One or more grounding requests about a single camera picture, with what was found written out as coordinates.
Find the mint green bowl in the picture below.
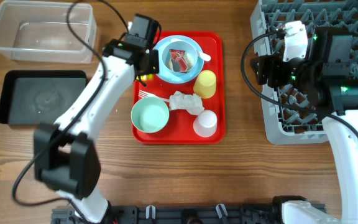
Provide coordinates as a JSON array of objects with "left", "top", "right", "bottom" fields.
[{"left": 131, "top": 97, "right": 170, "bottom": 133}]

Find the grey dishwasher rack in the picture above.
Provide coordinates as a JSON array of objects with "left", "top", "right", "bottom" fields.
[{"left": 250, "top": 0, "right": 358, "bottom": 145}]

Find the white napkin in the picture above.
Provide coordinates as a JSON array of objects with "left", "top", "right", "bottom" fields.
[{"left": 169, "top": 91, "right": 204, "bottom": 116}]

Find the black tray bin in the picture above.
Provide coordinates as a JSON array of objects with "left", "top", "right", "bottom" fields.
[{"left": 0, "top": 70, "right": 87, "bottom": 126}]

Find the light blue bowl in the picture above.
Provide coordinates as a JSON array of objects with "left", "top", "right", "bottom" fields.
[{"left": 162, "top": 40, "right": 198, "bottom": 75}]

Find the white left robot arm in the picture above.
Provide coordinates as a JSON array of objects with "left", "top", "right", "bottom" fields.
[{"left": 34, "top": 37, "right": 159, "bottom": 223}]

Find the clear plastic bin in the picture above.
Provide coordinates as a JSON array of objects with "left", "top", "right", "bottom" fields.
[{"left": 0, "top": 1, "right": 93, "bottom": 63}]

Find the red snack wrapper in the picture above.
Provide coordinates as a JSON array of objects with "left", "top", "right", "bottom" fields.
[{"left": 170, "top": 49, "right": 188, "bottom": 73}]

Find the white plastic cup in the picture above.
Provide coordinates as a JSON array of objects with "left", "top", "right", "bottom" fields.
[{"left": 193, "top": 110, "right": 218, "bottom": 138}]

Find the yellow plastic cup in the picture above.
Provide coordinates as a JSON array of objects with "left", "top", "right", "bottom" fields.
[{"left": 193, "top": 70, "right": 217, "bottom": 99}]

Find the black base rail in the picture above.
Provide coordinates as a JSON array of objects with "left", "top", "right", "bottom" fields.
[{"left": 50, "top": 203, "right": 326, "bottom": 224}]

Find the light blue plate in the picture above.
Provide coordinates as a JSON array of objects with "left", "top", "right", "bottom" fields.
[{"left": 154, "top": 35, "right": 204, "bottom": 84}]

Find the white plastic fork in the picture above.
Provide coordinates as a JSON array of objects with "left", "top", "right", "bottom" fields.
[{"left": 138, "top": 90, "right": 170, "bottom": 103}]

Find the red plastic tray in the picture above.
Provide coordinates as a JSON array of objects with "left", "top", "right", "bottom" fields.
[{"left": 131, "top": 30, "right": 227, "bottom": 145}]

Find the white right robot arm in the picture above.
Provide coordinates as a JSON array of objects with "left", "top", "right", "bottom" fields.
[{"left": 251, "top": 26, "right": 358, "bottom": 223}]

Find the yellow wrapper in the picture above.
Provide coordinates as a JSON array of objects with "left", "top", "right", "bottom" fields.
[{"left": 140, "top": 74, "right": 154, "bottom": 82}]

